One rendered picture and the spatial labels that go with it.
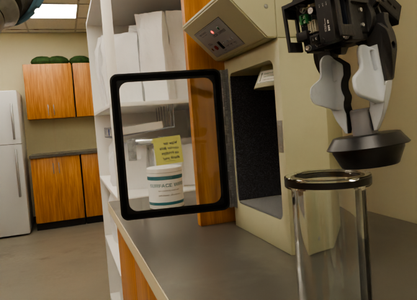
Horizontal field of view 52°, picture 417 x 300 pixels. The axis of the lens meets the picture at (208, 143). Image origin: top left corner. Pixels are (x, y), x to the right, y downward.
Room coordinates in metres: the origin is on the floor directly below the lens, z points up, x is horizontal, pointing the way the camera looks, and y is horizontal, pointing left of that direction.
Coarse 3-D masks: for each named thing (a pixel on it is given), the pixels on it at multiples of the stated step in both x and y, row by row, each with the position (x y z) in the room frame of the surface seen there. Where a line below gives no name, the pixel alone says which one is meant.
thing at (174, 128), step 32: (128, 96) 1.16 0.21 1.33; (160, 96) 1.17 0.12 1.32; (192, 96) 1.18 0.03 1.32; (128, 128) 1.15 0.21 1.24; (160, 128) 1.17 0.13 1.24; (192, 128) 1.18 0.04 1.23; (160, 160) 1.17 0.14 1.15; (192, 160) 1.18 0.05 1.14; (128, 192) 1.15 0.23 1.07; (160, 192) 1.17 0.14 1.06; (192, 192) 1.18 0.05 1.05
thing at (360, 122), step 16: (352, 112) 0.48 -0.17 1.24; (368, 112) 0.48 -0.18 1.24; (352, 128) 0.49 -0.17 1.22; (368, 128) 0.48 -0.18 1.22; (336, 144) 0.48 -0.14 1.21; (352, 144) 0.46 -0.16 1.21; (368, 144) 0.45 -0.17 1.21; (384, 144) 0.44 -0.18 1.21; (400, 144) 0.46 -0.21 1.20; (352, 160) 0.46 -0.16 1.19; (368, 160) 0.45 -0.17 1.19; (384, 160) 0.45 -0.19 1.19
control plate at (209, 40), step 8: (208, 24) 1.04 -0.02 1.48; (216, 24) 1.01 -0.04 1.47; (224, 24) 0.98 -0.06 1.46; (200, 32) 1.11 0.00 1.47; (208, 32) 1.07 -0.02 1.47; (216, 32) 1.04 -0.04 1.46; (224, 32) 1.01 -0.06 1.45; (232, 32) 0.99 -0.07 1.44; (200, 40) 1.15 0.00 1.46; (208, 40) 1.11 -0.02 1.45; (216, 40) 1.08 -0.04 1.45; (224, 40) 1.05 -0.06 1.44; (232, 40) 1.02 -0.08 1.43; (240, 40) 0.99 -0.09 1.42; (208, 48) 1.16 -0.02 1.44; (224, 48) 1.09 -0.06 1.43; (232, 48) 1.06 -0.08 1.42; (216, 56) 1.17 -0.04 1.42
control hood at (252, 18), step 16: (224, 0) 0.89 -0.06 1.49; (240, 0) 0.88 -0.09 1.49; (256, 0) 0.90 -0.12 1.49; (272, 0) 0.91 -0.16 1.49; (208, 16) 1.00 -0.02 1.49; (224, 16) 0.95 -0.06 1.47; (240, 16) 0.90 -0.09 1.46; (256, 16) 0.89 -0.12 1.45; (272, 16) 0.91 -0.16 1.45; (192, 32) 1.15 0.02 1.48; (240, 32) 0.96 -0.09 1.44; (256, 32) 0.91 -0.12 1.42; (272, 32) 0.91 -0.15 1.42; (240, 48) 1.03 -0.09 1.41
